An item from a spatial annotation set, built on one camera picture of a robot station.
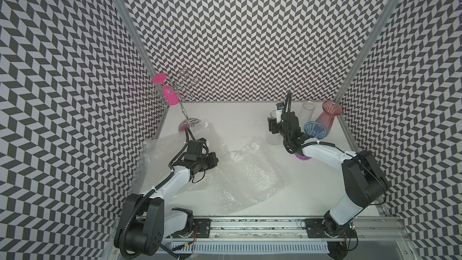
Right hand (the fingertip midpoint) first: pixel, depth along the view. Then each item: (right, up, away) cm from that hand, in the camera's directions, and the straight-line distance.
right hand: (275, 118), depth 90 cm
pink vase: (+29, +5, +1) cm, 29 cm away
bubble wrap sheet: (-15, -29, -4) cm, 33 cm away
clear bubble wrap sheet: (-62, -21, +1) cm, 65 cm away
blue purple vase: (+22, -6, +3) cm, 23 cm away
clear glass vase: (+16, +3, +1) cm, 17 cm away
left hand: (-29, -21, -3) cm, 36 cm away
